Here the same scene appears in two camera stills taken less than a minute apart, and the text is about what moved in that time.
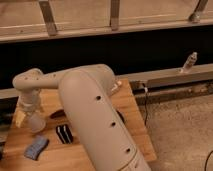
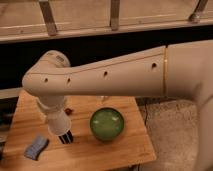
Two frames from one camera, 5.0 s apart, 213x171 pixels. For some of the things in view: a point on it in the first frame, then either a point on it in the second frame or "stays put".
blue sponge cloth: [33, 151] stays put
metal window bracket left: [48, 17] stays put
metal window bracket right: [195, 16] stays put
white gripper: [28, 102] → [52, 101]
